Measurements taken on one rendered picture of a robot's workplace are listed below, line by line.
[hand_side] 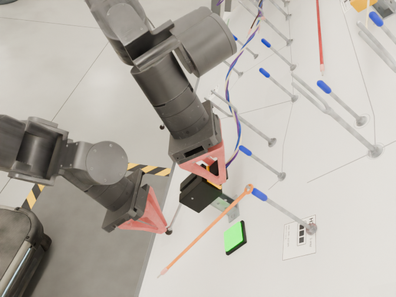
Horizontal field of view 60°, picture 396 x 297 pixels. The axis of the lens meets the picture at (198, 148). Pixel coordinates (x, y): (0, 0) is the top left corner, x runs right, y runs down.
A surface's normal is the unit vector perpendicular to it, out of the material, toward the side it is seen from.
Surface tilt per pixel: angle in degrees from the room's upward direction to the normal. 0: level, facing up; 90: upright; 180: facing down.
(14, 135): 71
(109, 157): 50
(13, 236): 0
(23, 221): 0
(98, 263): 0
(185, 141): 30
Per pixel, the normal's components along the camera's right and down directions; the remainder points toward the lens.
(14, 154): 0.87, 0.04
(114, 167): 0.61, -0.09
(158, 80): 0.10, 0.52
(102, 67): 0.00, -0.67
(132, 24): -0.10, -0.25
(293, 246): -0.77, -0.51
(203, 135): -0.46, -0.73
